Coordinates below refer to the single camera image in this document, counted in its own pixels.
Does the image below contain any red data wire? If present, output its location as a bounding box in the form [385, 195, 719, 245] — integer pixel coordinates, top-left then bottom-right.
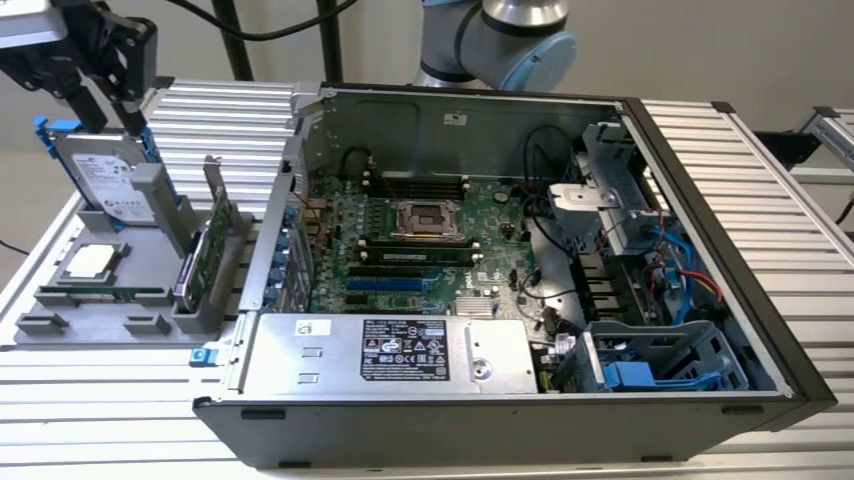
[683, 269, 726, 301]

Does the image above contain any thick black camera cable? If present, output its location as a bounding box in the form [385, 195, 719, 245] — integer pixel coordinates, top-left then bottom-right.
[153, 0, 359, 42]

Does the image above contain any blue data wire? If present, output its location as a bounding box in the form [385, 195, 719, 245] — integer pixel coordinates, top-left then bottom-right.
[639, 222, 699, 331]

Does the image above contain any graphics card with black shroud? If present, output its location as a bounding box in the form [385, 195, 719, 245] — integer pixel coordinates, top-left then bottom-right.
[172, 153, 245, 317]

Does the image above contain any long black expansion slot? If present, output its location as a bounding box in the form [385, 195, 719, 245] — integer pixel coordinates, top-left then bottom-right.
[347, 265, 435, 280]

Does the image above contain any open black PC case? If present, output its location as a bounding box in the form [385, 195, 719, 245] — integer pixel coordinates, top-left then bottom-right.
[190, 79, 839, 471]

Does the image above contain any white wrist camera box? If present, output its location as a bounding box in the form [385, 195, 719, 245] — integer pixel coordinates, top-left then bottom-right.
[0, 0, 68, 49]

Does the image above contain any blue expansion slot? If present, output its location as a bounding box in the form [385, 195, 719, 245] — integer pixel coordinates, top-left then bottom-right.
[344, 279, 429, 296]

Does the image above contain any grey metal drive cage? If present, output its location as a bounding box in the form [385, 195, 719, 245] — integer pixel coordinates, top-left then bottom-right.
[545, 122, 672, 256]

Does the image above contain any grey metal disk bay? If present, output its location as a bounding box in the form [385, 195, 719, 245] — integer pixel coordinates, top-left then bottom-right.
[556, 319, 752, 396]

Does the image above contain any black stand pole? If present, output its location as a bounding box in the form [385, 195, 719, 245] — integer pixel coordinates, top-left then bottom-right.
[316, 0, 345, 84]
[210, 0, 255, 81]

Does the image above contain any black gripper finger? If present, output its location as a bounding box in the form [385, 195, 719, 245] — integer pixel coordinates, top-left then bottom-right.
[98, 14, 160, 136]
[0, 48, 108, 134]

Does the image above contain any hard disk in blue carrier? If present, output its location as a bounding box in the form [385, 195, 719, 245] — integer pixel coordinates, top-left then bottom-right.
[29, 115, 194, 236]

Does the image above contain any grey plastic parts rack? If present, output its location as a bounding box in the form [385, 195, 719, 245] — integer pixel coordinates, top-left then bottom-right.
[10, 163, 259, 351]

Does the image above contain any green motherboard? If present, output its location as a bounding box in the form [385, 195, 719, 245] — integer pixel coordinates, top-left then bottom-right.
[303, 172, 541, 319]

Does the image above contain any blue plastic bay carrier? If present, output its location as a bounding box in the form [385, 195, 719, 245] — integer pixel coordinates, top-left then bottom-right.
[601, 359, 732, 392]

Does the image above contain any silver CPU chip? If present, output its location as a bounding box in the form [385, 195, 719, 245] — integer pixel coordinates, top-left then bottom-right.
[60, 243, 129, 282]

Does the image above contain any silver power supply unit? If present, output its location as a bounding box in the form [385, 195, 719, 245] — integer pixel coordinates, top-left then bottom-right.
[239, 312, 540, 396]

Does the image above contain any CPU socket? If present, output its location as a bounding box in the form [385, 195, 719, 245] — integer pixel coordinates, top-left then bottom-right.
[392, 198, 455, 237]

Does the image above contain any silver finned heat sink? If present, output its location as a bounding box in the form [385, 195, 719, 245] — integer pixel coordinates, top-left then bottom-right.
[455, 295, 499, 317]

